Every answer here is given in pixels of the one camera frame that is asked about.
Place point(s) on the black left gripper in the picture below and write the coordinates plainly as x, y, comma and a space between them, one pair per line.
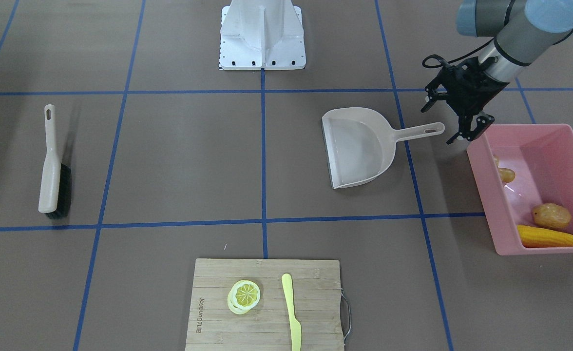
481, 93

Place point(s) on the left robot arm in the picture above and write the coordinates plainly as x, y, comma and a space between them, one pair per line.
519, 32

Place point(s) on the beige plastic dustpan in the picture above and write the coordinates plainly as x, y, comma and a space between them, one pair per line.
361, 144

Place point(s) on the bamboo cutting board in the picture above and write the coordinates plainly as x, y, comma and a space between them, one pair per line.
317, 305

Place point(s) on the yellow plastic knife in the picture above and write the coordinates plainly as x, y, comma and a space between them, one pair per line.
295, 327

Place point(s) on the pink plastic bin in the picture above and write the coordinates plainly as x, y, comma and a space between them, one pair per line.
541, 155

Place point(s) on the brown toy potato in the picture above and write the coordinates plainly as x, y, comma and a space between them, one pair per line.
551, 216

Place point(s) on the beige hand brush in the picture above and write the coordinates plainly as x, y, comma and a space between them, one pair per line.
55, 192

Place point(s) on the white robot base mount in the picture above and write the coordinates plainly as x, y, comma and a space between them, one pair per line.
261, 35

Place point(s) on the yellow toy lemon slice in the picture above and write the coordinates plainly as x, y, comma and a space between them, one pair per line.
243, 296

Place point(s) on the yellow toy corn cob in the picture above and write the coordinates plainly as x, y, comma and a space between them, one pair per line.
536, 237

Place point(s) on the tan toy ginger root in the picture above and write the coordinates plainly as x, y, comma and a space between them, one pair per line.
506, 175

